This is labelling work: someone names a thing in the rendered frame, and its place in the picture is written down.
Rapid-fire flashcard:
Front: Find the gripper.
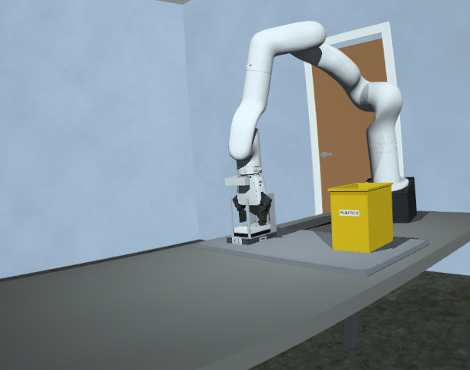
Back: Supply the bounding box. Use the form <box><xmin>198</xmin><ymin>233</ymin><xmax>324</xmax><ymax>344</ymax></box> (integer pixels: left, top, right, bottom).
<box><xmin>233</xmin><ymin>174</ymin><xmax>272</xmax><ymax>224</ymax></box>

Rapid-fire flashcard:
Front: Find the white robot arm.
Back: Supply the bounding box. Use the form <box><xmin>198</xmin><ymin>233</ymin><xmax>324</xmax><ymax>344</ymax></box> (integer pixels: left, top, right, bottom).
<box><xmin>224</xmin><ymin>21</ymin><xmax>409</xmax><ymax>191</ymax></box>

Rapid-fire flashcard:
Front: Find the yellow open-top bin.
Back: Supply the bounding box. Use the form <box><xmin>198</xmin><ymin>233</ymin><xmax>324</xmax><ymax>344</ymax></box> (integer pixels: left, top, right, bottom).
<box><xmin>327</xmin><ymin>183</ymin><xmax>394</xmax><ymax>253</ymax></box>

